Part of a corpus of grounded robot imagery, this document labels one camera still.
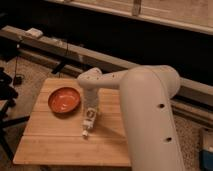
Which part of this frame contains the white plastic bottle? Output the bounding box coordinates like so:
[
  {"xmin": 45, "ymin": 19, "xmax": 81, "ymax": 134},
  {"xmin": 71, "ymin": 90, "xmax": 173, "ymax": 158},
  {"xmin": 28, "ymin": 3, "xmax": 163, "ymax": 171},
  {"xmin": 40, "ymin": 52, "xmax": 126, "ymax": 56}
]
[{"xmin": 82, "ymin": 108, "xmax": 98, "ymax": 138}]

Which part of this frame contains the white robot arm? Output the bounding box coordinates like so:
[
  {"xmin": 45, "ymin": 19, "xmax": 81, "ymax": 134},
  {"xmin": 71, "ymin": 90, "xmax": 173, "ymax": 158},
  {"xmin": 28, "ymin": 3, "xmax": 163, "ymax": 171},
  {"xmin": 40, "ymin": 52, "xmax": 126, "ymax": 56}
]
[{"xmin": 77, "ymin": 65, "xmax": 185, "ymax": 171}]

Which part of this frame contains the orange ceramic bowl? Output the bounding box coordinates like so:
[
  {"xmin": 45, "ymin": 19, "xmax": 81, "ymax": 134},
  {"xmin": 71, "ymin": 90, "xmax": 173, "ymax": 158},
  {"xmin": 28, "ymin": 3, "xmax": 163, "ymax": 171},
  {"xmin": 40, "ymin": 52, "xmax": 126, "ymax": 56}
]
[{"xmin": 48, "ymin": 87, "xmax": 81, "ymax": 114}]

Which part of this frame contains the wooden table board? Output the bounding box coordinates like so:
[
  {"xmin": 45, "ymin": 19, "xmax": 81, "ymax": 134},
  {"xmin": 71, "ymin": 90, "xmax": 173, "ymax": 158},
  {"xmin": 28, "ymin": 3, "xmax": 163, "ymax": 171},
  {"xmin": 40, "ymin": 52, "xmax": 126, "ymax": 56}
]
[{"xmin": 13, "ymin": 78, "xmax": 130, "ymax": 167}]

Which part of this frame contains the black tripod stand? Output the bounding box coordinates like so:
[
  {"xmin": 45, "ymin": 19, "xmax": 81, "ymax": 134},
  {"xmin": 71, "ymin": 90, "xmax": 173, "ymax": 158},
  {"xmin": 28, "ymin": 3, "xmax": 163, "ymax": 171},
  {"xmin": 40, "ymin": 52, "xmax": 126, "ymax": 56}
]
[{"xmin": 0, "ymin": 67, "xmax": 29, "ymax": 160}]

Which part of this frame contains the white box on beam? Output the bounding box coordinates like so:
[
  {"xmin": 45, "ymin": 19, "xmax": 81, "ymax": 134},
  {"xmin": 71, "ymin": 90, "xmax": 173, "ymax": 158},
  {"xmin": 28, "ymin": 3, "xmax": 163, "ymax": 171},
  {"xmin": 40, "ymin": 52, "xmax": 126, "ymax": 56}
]
[{"xmin": 25, "ymin": 28, "xmax": 43, "ymax": 38}]

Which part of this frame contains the long wooden beam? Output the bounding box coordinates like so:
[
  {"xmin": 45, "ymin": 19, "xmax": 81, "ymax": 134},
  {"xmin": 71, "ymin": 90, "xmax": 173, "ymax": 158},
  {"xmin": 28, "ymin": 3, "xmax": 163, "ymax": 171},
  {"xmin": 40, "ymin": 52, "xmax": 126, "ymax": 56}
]
[{"xmin": 0, "ymin": 26, "xmax": 213, "ymax": 107}]

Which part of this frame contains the blue white box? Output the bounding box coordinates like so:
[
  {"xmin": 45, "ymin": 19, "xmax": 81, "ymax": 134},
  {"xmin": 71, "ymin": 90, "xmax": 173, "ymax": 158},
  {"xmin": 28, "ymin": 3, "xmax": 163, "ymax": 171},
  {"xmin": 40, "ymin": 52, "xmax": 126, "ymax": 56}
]
[{"xmin": 199, "ymin": 129, "xmax": 213, "ymax": 171}]

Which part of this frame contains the wooden shelf ledge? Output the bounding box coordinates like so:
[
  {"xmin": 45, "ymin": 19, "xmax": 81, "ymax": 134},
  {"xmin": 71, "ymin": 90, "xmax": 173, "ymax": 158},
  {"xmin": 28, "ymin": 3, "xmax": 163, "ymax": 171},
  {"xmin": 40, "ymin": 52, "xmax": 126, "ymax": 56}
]
[{"xmin": 46, "ymin": 0, "xmax": 213, "ymax": 35}]

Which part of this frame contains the black cable with plug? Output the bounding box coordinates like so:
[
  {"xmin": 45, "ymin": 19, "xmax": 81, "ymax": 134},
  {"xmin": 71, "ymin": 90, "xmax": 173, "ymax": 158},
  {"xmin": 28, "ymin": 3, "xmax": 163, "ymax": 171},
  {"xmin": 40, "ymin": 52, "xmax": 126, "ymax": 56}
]
[{"xmin": 12, "ymin": 39, "xmax": 26, "ymax": 86}]

